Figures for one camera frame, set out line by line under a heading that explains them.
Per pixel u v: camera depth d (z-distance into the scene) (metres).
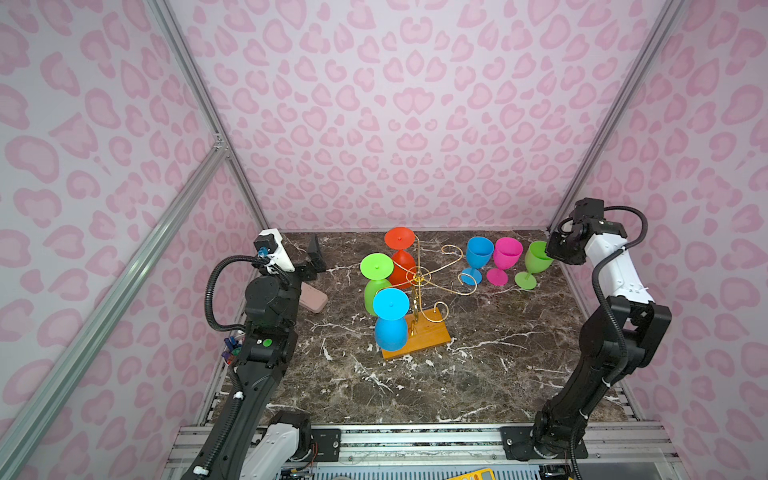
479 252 0.93
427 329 0.91
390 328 0.66
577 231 0.65
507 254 0.93
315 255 0.61
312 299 0.98
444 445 0.75
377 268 0.67
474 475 0.68
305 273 0.61
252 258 0.52
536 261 0.92
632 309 0.50
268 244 0.53
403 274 0.69
